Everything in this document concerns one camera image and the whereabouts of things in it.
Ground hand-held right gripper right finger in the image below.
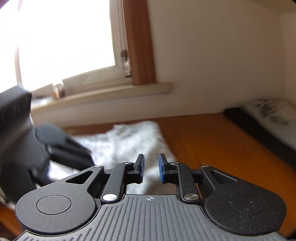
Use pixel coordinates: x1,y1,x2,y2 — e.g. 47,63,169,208
157,153,238,205

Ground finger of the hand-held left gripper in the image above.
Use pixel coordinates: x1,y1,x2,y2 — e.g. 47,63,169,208
49,149,93,171
53,136,92,157

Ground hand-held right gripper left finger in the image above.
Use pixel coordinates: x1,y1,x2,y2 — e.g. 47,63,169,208
66,154,146,205

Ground grey patterned pajama top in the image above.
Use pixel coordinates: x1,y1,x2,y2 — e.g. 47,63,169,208
46,120,179,195

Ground glass jar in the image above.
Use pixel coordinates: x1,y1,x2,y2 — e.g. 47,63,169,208
52,83,67,99

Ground beige window sill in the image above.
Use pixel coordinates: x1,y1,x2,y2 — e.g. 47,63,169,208
30,82,172,114

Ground black folded garment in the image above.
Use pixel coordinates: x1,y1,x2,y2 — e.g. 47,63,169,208
224,107,296,168

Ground white framed window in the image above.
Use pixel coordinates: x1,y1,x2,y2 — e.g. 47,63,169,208
13,0,133,98

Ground wooden window trim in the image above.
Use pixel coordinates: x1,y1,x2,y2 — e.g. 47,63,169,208
122,0,158,86

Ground grey printed t-shirt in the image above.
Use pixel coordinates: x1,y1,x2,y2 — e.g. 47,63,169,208
240,98,296,149

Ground window blind cord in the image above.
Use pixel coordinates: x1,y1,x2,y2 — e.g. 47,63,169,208
120,47,131,77

